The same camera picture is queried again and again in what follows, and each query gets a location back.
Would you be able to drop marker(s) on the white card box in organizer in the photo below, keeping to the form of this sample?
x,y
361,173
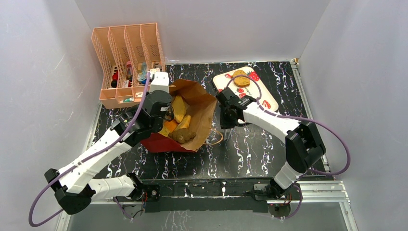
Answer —
x,y
153,71

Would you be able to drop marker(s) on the long yellow fake bread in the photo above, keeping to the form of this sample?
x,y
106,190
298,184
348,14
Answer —
x,y
179,108

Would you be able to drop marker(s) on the pink plastic file organizer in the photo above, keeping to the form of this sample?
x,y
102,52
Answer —
x,y
126,53

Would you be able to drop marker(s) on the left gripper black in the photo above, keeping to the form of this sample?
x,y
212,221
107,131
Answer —
x,y
169,113

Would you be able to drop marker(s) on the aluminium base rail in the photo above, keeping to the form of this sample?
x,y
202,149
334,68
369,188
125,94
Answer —
x,y
310,190

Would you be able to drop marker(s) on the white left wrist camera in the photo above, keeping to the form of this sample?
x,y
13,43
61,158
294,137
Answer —
x,y
160,81

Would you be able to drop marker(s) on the strawberry print cutting board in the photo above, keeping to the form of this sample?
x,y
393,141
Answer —
x,y
267,100

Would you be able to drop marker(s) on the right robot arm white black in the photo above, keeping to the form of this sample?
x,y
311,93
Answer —
x,y
302,140

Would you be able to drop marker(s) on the blue packet in organizer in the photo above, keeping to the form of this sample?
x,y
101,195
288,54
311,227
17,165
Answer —
x,y
142,73

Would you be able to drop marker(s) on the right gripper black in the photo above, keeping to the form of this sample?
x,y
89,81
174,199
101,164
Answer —
x,y
227,118

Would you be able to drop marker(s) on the small white label box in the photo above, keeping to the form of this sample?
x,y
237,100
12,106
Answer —
x,y
138,94

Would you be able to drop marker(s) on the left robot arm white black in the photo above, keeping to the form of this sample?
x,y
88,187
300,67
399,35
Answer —
x,y
75,185

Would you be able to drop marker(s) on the brown twisted fake bread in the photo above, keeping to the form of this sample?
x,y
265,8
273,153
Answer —
x,y
182,135

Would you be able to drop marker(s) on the small green white tube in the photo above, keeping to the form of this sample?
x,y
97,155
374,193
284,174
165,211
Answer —
x,y
128,100

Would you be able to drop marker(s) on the red brown paper bag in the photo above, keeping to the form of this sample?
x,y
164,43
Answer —
x,y
200,106

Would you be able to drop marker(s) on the red dark bottle in organizer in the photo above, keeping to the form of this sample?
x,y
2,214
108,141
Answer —
x,y
114,80

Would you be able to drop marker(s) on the pink brown bottle in organizer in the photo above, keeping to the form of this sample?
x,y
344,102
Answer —
x,y
129,71

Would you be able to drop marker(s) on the round yellow fake bread slice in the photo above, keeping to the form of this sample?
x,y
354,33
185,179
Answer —
x,y
240,79

